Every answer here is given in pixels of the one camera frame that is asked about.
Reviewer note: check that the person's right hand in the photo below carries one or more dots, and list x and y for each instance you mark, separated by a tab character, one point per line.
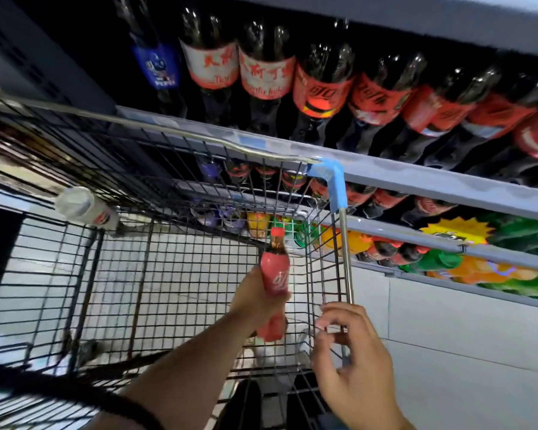
359	371

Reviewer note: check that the person's left hand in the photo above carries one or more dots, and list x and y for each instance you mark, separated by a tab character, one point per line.
260	304

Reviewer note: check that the red bottle red cap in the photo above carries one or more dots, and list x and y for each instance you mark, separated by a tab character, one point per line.
274	268

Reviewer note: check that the grey store shelving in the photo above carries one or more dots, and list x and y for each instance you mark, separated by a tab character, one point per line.
448	188

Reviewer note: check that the person's left forearm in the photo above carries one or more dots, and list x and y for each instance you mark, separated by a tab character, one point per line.
179	380

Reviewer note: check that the yellow starburst promo sign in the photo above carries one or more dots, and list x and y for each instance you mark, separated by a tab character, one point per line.
457	230

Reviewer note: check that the white paper cup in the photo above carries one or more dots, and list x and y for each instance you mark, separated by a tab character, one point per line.
85	208

